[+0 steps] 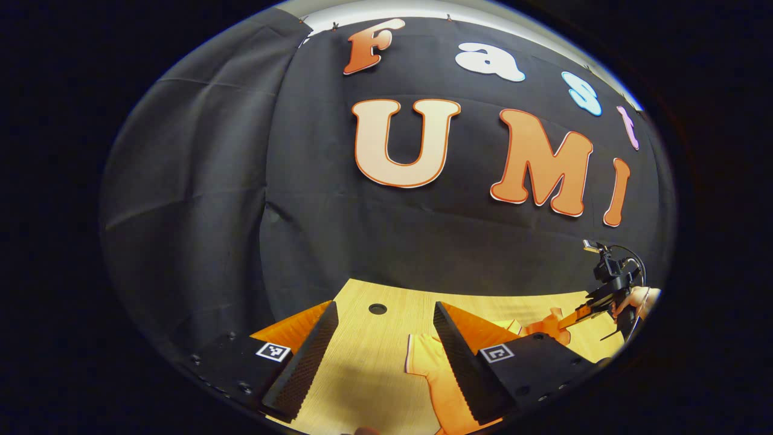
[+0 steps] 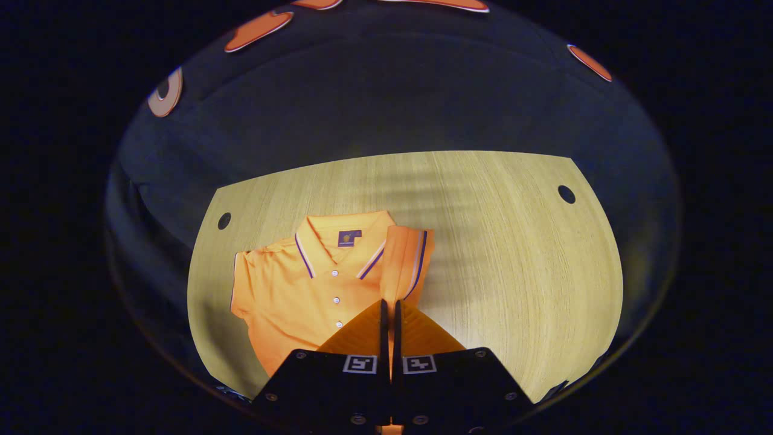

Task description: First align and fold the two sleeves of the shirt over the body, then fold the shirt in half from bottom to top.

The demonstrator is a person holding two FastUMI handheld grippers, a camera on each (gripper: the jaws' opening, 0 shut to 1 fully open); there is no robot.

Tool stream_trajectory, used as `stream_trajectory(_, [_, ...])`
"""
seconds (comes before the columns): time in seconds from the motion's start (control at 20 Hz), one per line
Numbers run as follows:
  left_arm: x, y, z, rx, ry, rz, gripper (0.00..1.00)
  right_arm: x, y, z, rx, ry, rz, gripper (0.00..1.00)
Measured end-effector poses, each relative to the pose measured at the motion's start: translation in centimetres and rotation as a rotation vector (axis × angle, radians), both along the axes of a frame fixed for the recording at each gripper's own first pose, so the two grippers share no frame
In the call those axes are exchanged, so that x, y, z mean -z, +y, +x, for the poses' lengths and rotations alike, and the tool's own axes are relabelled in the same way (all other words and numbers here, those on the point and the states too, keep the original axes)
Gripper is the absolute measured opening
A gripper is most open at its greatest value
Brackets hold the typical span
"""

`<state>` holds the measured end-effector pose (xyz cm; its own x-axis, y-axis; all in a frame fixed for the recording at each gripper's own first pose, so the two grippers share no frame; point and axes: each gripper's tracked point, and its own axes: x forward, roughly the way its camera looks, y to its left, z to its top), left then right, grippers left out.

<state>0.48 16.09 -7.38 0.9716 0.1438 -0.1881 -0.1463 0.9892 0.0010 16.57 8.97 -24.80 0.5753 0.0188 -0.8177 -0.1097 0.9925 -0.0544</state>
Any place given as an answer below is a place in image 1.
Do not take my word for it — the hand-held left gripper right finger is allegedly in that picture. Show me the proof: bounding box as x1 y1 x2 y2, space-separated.
433 301 608 427

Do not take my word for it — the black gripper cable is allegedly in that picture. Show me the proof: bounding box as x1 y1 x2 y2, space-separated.
609 244 647 286

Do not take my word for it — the orange T-shirt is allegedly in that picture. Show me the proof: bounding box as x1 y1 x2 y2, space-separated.
405 307 573 435

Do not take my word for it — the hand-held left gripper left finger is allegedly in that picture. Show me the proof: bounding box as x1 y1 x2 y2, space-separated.
181 300 340 424

